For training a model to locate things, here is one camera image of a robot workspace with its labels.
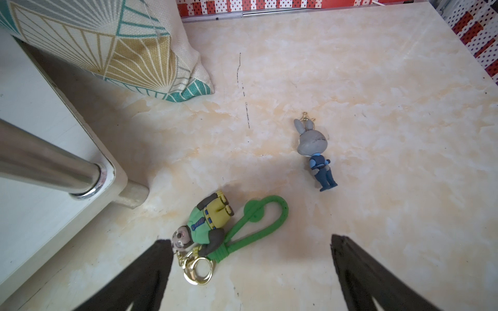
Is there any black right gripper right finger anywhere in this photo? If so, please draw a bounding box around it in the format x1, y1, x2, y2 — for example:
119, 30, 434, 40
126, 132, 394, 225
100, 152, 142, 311
330, 234, 439, 310

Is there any grey rabbit figure keychain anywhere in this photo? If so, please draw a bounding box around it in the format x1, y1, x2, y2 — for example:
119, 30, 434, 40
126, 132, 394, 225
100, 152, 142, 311
294, 112, 338, 192

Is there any green sloth figure keychain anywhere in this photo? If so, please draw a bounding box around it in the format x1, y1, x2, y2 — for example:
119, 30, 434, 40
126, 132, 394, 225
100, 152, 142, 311
171, 190, 289, 286

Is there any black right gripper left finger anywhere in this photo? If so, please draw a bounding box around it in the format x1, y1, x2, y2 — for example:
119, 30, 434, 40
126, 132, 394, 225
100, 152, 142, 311
76, 240, 173, 310

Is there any fan pattern cushion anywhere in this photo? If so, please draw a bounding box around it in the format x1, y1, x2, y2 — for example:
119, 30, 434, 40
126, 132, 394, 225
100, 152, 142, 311
1, 0, 214, 102

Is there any white two-tier shelf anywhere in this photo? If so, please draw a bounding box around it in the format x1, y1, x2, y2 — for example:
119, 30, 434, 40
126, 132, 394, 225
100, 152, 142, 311
1, 31, 149, 304

